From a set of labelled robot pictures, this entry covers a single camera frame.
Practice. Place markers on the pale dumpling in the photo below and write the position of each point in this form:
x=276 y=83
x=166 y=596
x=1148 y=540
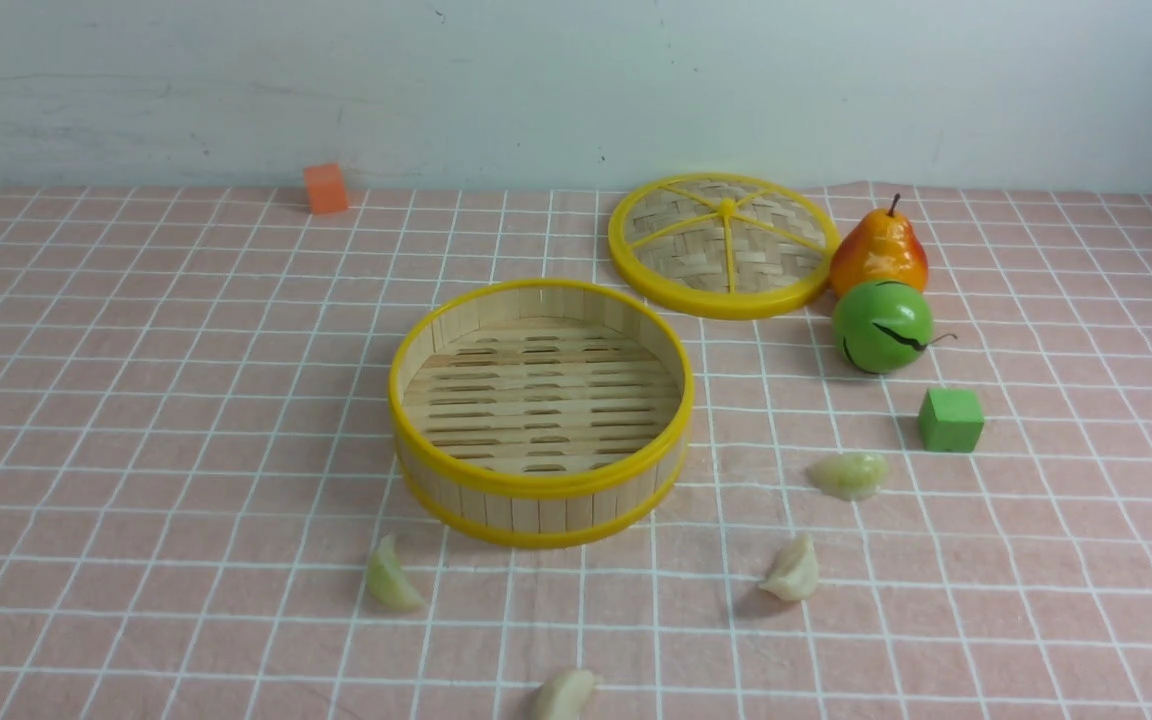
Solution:
x=564 y=694
x=386 y=580
x=795 y=573

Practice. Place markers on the greenish dumpling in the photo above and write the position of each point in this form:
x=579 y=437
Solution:
x=850 y=477

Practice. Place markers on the bamboo steamer tray yellow rim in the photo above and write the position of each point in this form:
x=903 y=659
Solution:
x=541 y=413

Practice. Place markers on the woven bamboo steamer lid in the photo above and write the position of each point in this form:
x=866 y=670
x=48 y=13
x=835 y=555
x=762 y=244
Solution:
x=722 y=246

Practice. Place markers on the orange foam cube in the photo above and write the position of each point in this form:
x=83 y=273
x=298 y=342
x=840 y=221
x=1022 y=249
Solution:
x=326 y=189

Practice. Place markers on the green toy apple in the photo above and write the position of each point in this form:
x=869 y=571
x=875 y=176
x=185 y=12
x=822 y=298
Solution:
x=883 y=326

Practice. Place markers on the orange yellow toy pear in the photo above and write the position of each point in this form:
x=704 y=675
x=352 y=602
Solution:
x=882 y=247

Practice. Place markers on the green foam cube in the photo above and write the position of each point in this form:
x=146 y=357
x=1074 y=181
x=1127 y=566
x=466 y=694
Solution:
x=950 y=420

